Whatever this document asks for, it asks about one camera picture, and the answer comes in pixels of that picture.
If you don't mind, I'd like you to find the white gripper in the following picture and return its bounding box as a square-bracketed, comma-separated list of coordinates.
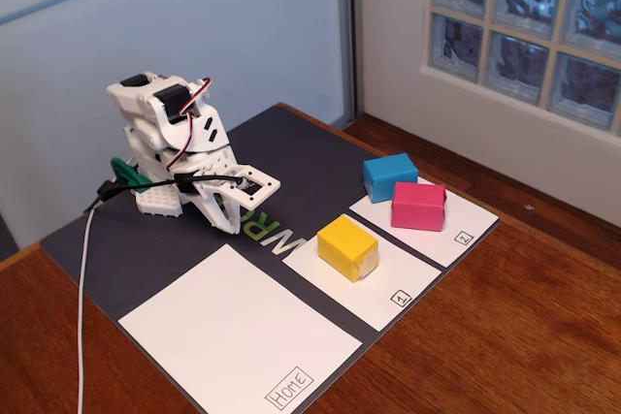
[167, 144, 244, 237]

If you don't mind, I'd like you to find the yellow paper box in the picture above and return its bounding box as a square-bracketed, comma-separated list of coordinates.
[316, 213, 380, 283]

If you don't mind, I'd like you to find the blue paper box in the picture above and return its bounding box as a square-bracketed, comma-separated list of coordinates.
[362, 152, 419, 205]

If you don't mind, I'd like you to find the pink paper box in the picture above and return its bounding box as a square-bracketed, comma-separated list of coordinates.
[390, 180, 448, 233]

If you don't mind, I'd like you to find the dark grey mat board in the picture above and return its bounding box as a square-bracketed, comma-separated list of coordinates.
[39, 102, 501, 414]

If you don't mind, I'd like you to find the white paper sheet marked HOME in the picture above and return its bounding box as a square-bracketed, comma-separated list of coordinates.
[117, 242, 364, 414]

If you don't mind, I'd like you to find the green clamp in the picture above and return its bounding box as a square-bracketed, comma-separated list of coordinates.
[110, 156, 155, 194]

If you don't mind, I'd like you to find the white paper sheet marked 1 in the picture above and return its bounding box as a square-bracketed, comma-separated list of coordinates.
[280, 212, 443, 333]

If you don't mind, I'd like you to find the white paper sheet marked 2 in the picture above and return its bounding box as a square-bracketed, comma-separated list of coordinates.
[347, 176, 501, 269]

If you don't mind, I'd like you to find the white wrist camera plate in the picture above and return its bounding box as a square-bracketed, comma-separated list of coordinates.
[212, 164, 282, 207]

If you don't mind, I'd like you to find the black camera cable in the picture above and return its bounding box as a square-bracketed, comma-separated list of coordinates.
[83, 171, 247, 214]

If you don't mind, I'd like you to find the red white black servo wire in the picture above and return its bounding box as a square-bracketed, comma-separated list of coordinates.
[164, 76, 214, 173]

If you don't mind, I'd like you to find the white cable with black plug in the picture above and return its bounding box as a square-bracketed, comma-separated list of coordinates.
[76, 179, 128, 414]

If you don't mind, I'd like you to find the grey metal door frame strip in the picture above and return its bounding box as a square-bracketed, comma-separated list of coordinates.
[337, 0, 363, 129]

